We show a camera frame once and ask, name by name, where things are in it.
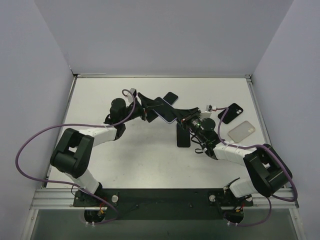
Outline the black smartphone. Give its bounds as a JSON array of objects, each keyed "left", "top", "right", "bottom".
[{"left": 176, "top": 123, "right": 191, "bottom": 148}]

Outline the lilac phone case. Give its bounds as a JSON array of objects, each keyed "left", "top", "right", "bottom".
[{"left": 153, "top": 97, "right": 176, "bottom": 124}]

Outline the dark smartphone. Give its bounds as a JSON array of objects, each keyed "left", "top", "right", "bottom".
[{"left": 163, "top": 91, "right": 179, "bottom": 105}]

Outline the black phone case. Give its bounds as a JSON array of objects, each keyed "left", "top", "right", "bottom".
[{"left": 222, "top": 102, "right": 244, "bottom": 125}]

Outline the beige phone case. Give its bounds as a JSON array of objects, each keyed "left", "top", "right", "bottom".
[{"left": 227, "top": 120, "right": 256, "bottom": 143}]

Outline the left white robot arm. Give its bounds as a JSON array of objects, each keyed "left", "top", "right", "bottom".
[{"left": 50, "top": 92, "right": 162, "bottom": 206}]

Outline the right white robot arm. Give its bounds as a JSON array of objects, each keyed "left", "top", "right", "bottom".
[{"left": 171, "top": 107, "right": 293, "bottom": 199}]

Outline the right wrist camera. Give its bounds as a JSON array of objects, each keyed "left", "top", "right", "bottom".
[{"left": 200, "top": 104, "right": 218, "bottom": 119}]

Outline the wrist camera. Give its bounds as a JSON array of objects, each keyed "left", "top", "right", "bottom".
[
  {"left": 126, "top": 88, "right": 137, "bottom": 104},
  {"left": 200, "top": 104, "right": 218, "bottom": 119}
]

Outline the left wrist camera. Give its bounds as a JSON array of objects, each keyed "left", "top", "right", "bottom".
[{"left": 126, "top": 88, "right": 137, "bottom": 104}]

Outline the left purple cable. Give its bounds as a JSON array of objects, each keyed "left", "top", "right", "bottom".
[{"left": 14, "top": 88, "right": 137, "bottom": 225}]

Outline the purple cable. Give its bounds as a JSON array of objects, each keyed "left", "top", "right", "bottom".
[
  {"left": 14, "top": 88, "right": 137, "bottom": 225},
  {"left": 212, "top": 106, "right": 298, "bottom": 228}
]

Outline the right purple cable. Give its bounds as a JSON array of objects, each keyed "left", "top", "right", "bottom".
[{"left": 212, "top": 106, "right": 298, "bottom": 228}]

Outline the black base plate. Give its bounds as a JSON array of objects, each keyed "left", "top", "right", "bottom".
[{"left": 73, "top": 188, "right": 253, "bottom": 220}]

